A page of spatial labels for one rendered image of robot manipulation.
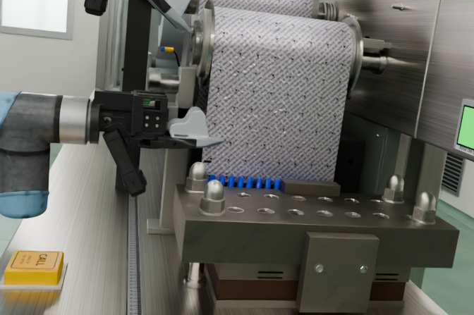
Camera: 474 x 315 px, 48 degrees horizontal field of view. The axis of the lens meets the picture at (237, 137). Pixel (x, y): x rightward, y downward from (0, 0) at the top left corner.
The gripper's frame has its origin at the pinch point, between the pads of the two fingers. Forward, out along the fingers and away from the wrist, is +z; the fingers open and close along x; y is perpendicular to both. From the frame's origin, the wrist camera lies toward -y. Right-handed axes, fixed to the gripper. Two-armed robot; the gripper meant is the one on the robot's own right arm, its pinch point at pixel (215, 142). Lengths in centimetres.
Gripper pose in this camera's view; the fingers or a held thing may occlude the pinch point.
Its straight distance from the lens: 87.7
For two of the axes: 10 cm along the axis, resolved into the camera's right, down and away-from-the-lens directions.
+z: 9.8, 0.7, 2.1
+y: 1.1, -9.8, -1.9
